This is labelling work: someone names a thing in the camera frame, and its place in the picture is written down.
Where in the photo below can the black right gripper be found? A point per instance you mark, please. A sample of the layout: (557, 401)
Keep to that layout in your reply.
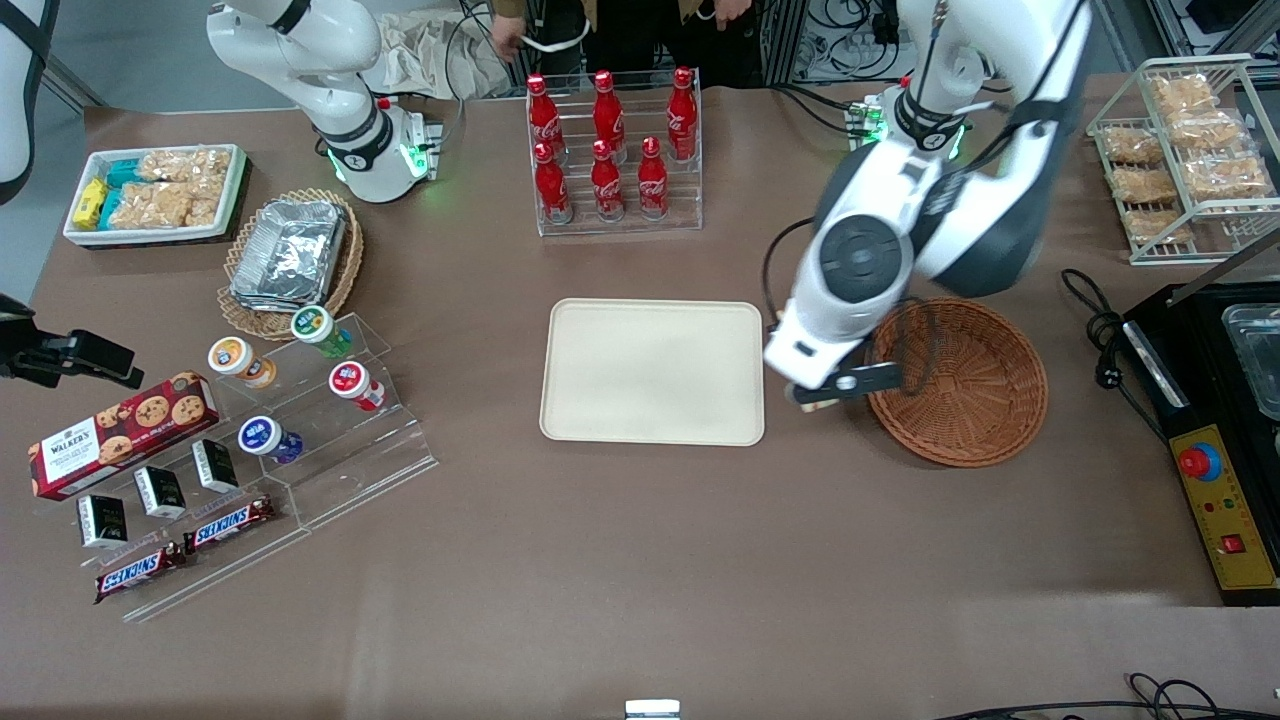
(28, 357)

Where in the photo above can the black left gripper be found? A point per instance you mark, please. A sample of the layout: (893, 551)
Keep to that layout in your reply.
(854, 355)

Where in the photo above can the beige sandwich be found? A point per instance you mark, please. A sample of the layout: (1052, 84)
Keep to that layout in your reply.
(815, 400)

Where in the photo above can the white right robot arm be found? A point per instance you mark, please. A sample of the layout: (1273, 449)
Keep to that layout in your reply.
(340, 40)

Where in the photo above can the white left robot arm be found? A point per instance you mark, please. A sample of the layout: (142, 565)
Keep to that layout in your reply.
(870, 190)

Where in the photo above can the brown round wicker basket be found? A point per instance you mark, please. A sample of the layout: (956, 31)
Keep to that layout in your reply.
(980, 400)

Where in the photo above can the light wicker basket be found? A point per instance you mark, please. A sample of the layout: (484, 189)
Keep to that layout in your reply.
(245, 318)

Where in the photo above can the beige plastic serving tray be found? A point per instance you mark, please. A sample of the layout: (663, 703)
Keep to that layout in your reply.
(650, 370)

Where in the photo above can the person left hand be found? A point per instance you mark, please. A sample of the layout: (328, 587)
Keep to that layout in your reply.
(732, 8)

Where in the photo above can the person right hand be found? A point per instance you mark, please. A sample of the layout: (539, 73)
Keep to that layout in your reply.
(512, 38)

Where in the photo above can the red Walkers cookie box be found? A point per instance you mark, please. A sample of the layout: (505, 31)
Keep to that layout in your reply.
(125, 432)

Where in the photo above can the orange gum bottle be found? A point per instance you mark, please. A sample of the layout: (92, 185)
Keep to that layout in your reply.
(232, 356)

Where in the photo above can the teal snack pack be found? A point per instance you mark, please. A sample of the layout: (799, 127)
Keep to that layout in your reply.
(110, 207)
(122, 172)

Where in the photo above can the small black white carton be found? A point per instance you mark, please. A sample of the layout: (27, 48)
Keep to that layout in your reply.
(160, 492)
(215, 465)
(102, 520)

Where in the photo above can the yellow snack pack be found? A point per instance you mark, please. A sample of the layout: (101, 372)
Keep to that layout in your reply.
(90, 203)

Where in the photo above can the clear bag of crackers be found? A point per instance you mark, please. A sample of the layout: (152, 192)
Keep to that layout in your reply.
(210, 200)
(150, 205)
(185, 165)

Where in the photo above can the purple gum bottle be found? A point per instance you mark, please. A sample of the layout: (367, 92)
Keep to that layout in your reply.
(262, 436)

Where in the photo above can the Snickers chocolate bar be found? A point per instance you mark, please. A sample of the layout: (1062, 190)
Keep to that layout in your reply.
(230, 523)
(140, 572)

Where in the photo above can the white rectangular plastic bin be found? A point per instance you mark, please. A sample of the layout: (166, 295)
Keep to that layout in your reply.
(236, 190)

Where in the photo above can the stack of foil trays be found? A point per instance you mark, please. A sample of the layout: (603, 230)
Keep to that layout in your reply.
(290, 255)

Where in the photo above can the green gum bottle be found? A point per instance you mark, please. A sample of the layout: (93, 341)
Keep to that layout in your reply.
(312, 323)

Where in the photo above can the red gum bottle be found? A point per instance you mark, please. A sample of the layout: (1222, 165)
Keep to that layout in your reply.
(350, 380)

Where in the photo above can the clear acrylic stepped display stand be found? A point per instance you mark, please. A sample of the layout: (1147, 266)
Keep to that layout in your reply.
(350, 470)

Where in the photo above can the clear acrylic bottle rack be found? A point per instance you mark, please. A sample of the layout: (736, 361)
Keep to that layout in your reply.
(620, 228)

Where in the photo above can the red Coca-Cola bottle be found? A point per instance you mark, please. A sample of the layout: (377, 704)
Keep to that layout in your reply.
(606, 185)
(682, 115)
(607, 115)
(652, 185)
(551, 190)
(543, 115)

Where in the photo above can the black appliance with yellow panel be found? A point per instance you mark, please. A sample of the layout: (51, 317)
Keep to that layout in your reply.
(1190, 380)

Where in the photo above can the bagged fried snack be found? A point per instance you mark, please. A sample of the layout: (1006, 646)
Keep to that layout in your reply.
(1208, 128)
(1145, 184)
(1158, 226)
(1182, 93)
(1132, 145)
(1225, 177)

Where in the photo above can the clear plastic container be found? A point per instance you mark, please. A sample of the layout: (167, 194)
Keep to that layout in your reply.
(1262, 350)

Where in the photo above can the person in dark clothes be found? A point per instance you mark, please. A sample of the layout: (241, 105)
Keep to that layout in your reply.
(640, 35)

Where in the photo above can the white cloth bag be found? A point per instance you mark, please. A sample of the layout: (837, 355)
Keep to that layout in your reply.
(440, 55)

